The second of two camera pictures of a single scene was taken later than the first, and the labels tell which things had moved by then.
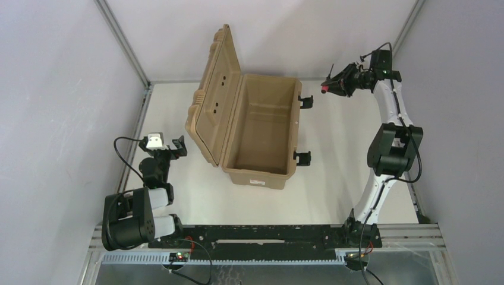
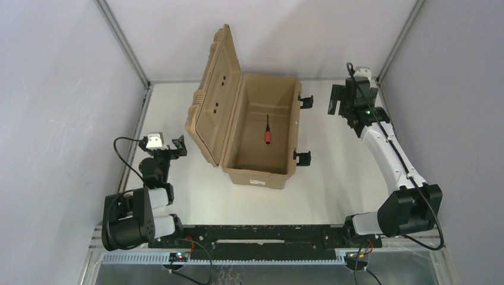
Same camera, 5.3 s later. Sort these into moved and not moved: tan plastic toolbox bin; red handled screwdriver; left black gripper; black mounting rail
Moved: red handled screwdriver
Not moved: black mounting rail; tan plastic toolbox bin; left black gripper
